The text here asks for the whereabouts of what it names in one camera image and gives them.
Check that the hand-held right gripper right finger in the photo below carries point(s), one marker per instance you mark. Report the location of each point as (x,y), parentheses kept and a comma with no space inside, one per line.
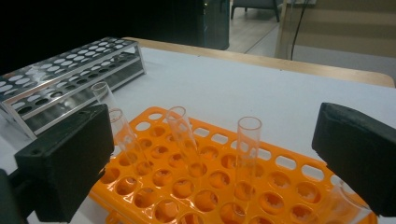
(358,155)

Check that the dark cabinet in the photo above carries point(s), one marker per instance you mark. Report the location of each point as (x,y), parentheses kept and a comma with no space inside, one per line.
(216,28)

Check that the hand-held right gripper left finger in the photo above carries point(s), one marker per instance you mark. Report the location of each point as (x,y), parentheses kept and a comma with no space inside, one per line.
(65,161)

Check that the metal test tube rack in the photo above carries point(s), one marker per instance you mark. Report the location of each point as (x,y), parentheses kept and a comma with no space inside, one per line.
(62,77)

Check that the clear glass test tube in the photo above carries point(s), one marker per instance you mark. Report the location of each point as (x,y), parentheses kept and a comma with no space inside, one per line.
(102,93)
(183,137)
(127,140)
(247,149)
(342,205)

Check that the dark chair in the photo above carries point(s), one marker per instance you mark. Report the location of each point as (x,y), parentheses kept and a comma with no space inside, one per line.
(255,4)

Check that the orange plastic test tube rack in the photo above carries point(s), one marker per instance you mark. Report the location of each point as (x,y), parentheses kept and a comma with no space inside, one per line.
(218,180)

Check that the black curtain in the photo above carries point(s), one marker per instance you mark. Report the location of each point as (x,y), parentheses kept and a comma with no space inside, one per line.
(77,18)

